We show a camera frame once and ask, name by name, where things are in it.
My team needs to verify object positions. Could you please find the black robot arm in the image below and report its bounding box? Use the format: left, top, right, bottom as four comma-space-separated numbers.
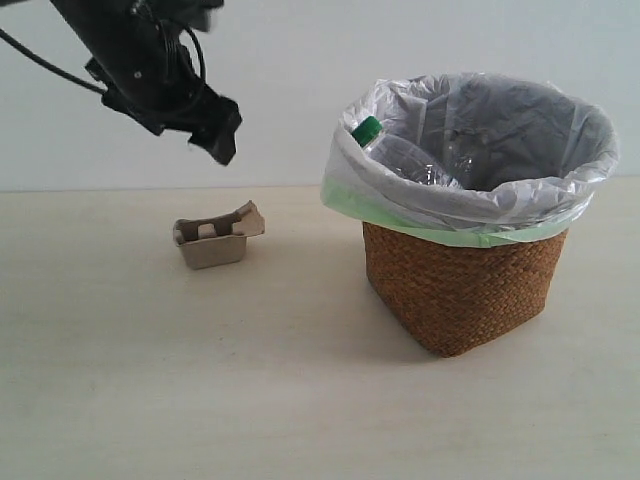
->
54, 0, 242, 165

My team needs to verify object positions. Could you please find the green label clear bottle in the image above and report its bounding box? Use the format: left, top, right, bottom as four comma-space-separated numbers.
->
351, 116, 461, 188

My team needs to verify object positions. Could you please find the brown cardboard pulp tray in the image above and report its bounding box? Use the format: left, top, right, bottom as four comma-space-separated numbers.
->
172, 201, 265, 270

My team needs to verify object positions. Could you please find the red label clear bottle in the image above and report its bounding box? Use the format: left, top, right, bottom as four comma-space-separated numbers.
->
442, 127, 495, 191

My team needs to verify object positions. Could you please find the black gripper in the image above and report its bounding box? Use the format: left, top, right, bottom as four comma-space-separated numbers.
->
86, 42, 242, 165

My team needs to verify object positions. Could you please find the brown woven wicker basket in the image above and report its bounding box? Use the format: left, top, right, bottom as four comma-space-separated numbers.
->
362, 223, 567, 358

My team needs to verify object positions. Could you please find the translucent white bin liner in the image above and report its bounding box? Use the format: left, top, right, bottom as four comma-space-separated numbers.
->
321, 72, 620, 248

